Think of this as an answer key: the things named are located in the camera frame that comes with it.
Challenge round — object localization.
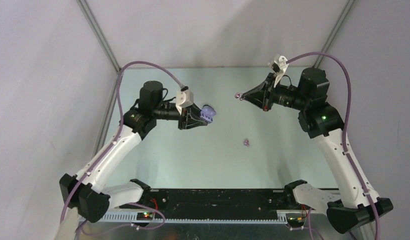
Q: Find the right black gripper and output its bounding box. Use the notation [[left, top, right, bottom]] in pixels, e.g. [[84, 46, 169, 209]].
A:
[[241, 72, 309, 112]]

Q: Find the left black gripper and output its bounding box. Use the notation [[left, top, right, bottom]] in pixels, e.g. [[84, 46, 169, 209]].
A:
[[152, 102, 207, 130]]

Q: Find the purple earbud charging case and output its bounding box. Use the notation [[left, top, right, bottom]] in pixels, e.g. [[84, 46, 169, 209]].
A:
[[200, 104, 217, 124]]

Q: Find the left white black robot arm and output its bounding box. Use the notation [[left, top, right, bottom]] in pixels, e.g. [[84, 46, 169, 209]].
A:
[[59, 80, 216, 223]]

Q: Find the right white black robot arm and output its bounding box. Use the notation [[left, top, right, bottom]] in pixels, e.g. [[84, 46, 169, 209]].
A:
[[236, 67, 393, 234]]

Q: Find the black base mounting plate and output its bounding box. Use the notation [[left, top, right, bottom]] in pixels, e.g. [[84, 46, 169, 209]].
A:
[[138, 188, 308, 221]]

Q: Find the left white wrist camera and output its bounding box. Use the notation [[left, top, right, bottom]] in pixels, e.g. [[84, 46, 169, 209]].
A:
[[175, 86, 194, 115]]

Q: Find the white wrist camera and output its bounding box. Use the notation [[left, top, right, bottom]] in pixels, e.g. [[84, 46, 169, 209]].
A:
[[175, 86, 194, 115], [268, 55, 289, 88]]

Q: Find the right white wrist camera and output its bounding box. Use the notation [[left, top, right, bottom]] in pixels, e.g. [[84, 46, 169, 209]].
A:
[[268, 55, 289, 88]]

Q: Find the right aluminium corner post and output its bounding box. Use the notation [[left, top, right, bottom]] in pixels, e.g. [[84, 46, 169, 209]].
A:
[[320, 0, 357, 53]]

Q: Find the aluminium corner post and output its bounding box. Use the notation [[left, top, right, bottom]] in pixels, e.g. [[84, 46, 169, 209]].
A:
[[320, 0, 357, 53], [76, 0, 121, 73]]

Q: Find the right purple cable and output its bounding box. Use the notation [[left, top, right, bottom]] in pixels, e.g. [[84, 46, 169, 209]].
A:
[[286, 51, 381, 240]]

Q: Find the purple cable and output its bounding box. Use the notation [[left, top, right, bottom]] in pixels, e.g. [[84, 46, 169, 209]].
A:
[[60, 60, 189, 237], [286, 51, 381, 240]]

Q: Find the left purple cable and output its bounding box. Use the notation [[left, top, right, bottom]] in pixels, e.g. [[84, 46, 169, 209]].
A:
[[60, 60, 189, 237]]

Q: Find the aluminium frame rail front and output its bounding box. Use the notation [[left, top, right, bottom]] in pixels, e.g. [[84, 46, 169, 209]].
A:
[[69, 188, 372, 215]]

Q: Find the left aluminium corner post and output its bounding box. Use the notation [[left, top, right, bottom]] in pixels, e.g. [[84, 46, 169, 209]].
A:
[[76, 0, 121, 73]]

